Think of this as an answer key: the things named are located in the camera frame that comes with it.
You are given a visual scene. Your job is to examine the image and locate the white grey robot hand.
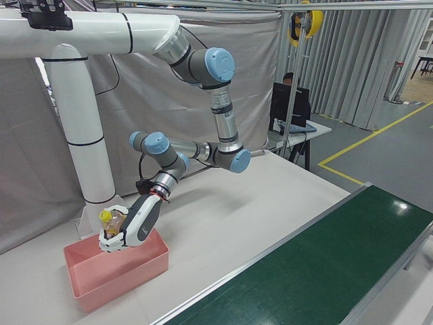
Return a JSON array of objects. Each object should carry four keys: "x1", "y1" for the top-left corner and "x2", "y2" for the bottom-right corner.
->
[{"x1": 98, "y1": 192, "x2": 164, "y2": 255}]

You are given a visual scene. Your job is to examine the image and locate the orange juice bottle yellow cap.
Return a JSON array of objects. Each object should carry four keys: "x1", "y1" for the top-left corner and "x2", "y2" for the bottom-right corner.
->
[{"x1": 98, "y1": 209, "x2": 129, "y2": 240}]

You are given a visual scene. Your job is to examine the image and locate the pink plastic basket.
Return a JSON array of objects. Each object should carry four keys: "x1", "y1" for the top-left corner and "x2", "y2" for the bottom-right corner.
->
[{"x1": 63, "y1": 225, "x2": 170, "y2": 313}]

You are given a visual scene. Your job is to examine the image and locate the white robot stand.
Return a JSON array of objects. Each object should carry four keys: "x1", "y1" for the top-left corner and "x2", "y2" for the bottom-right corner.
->
[{"x1": 0, "y1": 8, "x2": 182, "y2": 242}]

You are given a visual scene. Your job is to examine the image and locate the green conveyor belt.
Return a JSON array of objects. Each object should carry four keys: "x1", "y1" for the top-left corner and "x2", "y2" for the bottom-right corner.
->
[
  {"x1": 158, "y1": 185, "x2": 433, "y2": 325},
  {"x1": 147, "y1": 181, "x2": 433, "y2": 325}
]

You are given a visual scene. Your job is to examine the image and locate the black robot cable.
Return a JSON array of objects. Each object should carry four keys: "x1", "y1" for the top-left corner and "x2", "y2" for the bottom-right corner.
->
[{"x1": 95, "y1": 53, "x2": 121, "y2": 98}]

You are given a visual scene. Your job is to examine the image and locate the grey fabric curtain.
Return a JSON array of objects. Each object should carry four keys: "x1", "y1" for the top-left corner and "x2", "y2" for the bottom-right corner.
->
[{"x1": 276, "y1": 8, "x2": 428, "y2": 131}]

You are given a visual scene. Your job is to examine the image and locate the yellow cable reel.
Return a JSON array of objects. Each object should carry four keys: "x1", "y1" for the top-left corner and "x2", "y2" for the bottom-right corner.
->
[{"x1": 287, "y1": 9, "x2": 325, "y2": 48}]

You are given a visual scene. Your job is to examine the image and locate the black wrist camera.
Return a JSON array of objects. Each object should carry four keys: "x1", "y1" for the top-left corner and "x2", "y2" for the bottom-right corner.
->
[{"x1": 135, "y1": 179, "x2": 154, "y2": 195}]

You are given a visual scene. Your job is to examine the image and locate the white office desk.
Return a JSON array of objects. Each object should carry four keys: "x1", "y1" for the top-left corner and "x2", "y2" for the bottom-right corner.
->
[{"x1": 263, "y1": 118, "x2": 333, "y2": 171}]

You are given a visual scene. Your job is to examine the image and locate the black desk monitor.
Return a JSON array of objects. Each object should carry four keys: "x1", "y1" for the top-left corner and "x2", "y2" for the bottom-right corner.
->
[{"x1": 269, "y1": 82, "x2": 310, "y2": 132}]

